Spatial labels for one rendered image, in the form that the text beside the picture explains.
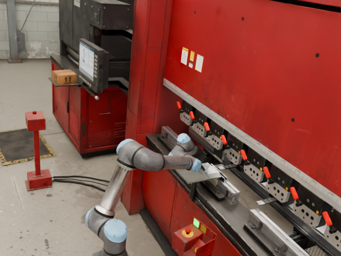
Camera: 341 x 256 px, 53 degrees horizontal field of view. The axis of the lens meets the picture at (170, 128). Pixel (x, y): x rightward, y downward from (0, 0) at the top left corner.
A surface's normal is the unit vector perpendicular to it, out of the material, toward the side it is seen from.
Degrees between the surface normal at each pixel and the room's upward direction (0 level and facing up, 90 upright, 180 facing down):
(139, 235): 0
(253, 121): 90
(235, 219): 0
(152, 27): 90
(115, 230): 7
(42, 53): 90
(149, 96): 90
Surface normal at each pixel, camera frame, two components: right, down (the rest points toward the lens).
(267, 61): -0.88, 0.10
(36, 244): 0.12, -0.90
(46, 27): 0.51, 0.41
